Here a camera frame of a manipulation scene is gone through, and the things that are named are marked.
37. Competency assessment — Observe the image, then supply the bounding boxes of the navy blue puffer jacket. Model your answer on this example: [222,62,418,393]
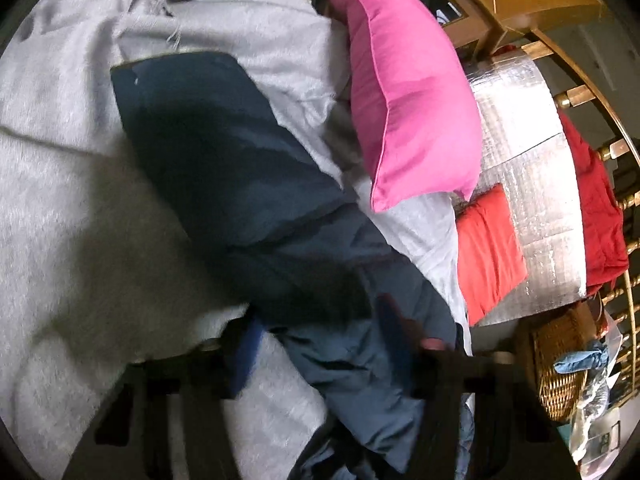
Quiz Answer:
[111,52,474,479]

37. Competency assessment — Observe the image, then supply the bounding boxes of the wicker basket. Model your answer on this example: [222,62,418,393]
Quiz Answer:
[514,301,597,424]

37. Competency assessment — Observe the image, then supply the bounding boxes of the red-orange pillow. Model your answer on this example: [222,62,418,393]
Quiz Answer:
[457,184,528,325]

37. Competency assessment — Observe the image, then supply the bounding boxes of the light blue cloth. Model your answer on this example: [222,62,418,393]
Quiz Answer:
[553,340,610,375]

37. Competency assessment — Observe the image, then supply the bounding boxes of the grey bed sheet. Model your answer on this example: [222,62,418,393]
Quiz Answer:
[1,0,470,479]

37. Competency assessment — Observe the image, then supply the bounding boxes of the dark red cloth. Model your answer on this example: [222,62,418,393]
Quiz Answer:
[558,110,629,296]

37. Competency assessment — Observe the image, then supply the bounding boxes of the silver foil insulation mat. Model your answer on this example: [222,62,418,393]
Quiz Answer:
[468,49,586,325]

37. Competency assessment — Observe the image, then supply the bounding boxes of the pink pillow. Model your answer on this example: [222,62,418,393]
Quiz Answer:
[329,0,483,212]

